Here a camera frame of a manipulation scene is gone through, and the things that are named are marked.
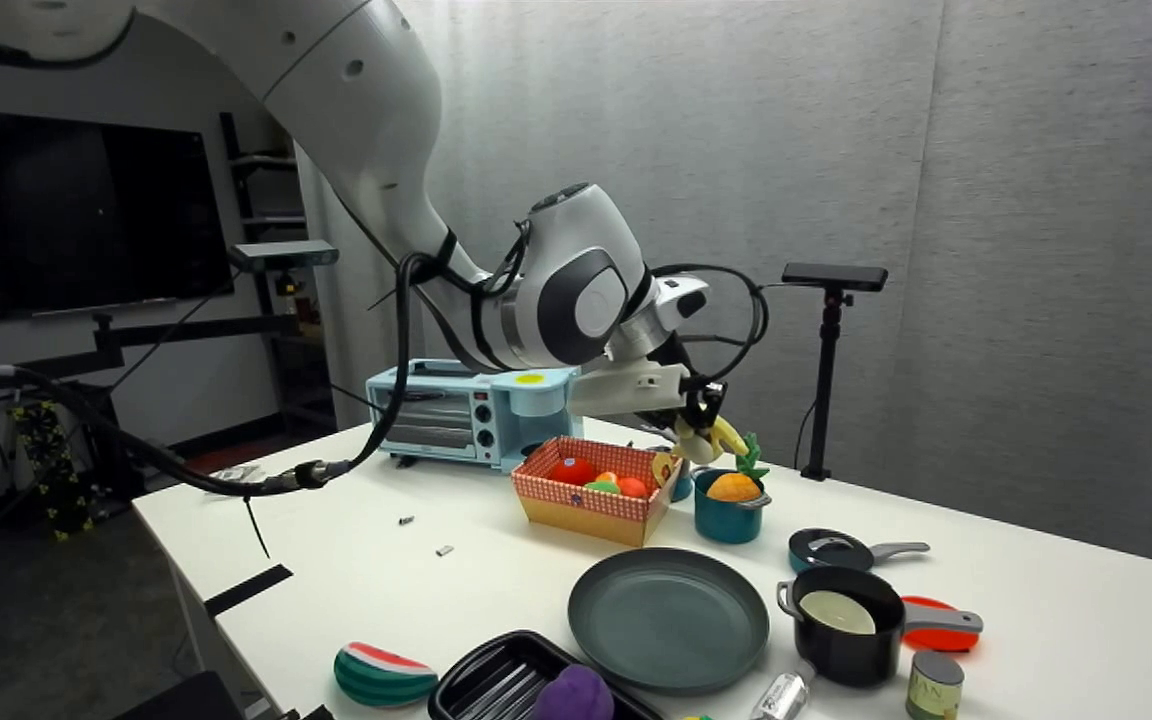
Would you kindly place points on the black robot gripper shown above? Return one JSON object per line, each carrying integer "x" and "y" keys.
{"x": 681, "y": 394}

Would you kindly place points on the yellow plush banana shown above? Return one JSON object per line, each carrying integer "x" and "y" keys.
{"x": 727, "y": 439}

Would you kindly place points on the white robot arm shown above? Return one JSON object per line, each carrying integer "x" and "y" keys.
{"x": 361, "y": 105}

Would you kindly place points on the orange plush fruit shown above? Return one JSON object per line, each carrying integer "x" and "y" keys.
{"x": 633, "y": 486}

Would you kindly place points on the green plush pear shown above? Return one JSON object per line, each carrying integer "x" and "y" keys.
{"x": 606, "y": 482}

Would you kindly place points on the red plush tomato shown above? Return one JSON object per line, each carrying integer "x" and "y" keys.
{"x": 575, "y": 471}

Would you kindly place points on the red checkered cardboard box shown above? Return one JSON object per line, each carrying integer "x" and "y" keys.
{"x": 589, "y": 514}

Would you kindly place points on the dark green round plate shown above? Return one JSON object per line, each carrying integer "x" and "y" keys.
{"x": 667, "y": 620}

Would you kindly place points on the light blue toy toaster oven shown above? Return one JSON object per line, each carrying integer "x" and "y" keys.
{"x": 461, "y": 420}

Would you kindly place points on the black cooking pot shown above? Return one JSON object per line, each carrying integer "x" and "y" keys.
{"x": 840, "y": 635}

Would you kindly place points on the small grey metal piece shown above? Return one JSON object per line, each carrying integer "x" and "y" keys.
{"x": 407, "y": 520}
{"x": 440, "y": 551}

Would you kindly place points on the purple plush eggplant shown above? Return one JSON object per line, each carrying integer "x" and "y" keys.
{"x": 575, "y": 698}

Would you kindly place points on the black plastic tray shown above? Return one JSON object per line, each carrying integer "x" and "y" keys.
{"x": 482, "y": 686}

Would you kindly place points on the plush watermelon slice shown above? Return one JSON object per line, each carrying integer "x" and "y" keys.
{"x": 380, "y": 677}

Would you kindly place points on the black tape strip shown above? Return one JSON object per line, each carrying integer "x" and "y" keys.
{"x": 248, "y": 588}

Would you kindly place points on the green potted plant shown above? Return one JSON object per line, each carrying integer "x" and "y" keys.
{"x": 55, "y": 460}

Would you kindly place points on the black television screen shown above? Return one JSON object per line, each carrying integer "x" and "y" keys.
{"x": 70, "y": 215}

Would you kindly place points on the black camera on pole stand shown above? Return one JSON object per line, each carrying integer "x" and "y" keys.
{"x": 834, "y": 277}

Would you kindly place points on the dark wall shelf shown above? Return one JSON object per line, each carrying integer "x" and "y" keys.
{"x": 277, "y": 252}

